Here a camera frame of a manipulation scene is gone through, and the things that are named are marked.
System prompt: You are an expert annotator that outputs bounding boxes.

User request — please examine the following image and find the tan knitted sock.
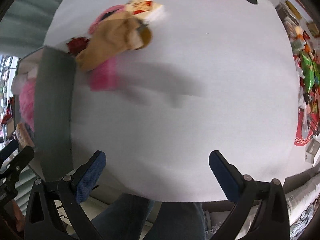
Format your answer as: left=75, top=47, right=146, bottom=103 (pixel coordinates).
left=76, top=11, right=144, bottom=72

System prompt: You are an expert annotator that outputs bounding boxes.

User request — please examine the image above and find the large grey storage box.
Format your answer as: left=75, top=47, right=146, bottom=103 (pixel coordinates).
left=15, top=46, right=76, bottom=181

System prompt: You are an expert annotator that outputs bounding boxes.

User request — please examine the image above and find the grey green curtain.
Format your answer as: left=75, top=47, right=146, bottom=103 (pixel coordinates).
left=1, top=0, right=62, bottom=57

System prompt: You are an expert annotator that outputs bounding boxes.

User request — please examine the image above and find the pink foam sponge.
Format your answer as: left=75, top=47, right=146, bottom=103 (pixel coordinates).
left=88, top=57, right=118, bottom=92

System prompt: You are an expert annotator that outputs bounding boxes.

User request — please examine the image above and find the light pink fluffy pompom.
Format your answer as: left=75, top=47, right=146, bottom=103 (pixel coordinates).
left=19, top=79, right=36, bottom=132

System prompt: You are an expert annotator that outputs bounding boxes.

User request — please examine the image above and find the snack packages pile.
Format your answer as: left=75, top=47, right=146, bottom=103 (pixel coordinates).
left=276, top=1, right=319, bottom=132

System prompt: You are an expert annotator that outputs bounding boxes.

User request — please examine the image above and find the white cloth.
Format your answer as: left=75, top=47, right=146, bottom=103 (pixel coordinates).
left=11, top=67, right=39, bottom=95

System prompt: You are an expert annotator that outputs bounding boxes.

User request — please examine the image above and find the yellow cartoon tissue pack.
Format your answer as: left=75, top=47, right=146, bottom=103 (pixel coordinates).
left=15, top=122, right=35, bottom=148

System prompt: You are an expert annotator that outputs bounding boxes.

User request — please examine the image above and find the dark red fabric rose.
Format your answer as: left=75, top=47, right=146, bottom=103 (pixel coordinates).
left=66, top=37, right=90, bottom=56

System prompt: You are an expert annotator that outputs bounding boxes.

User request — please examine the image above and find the yellow brown small sock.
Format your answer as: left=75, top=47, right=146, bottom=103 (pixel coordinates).
left=138, top=25, right=152, bottom=49

